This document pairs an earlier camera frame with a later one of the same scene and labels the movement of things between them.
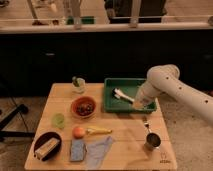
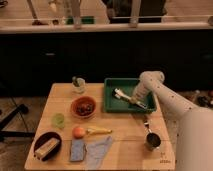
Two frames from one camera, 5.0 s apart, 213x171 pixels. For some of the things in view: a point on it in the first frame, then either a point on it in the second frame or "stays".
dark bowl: (43, 139) stays
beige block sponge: (41, 152) stays
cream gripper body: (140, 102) -> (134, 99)
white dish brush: (117, 93) stays
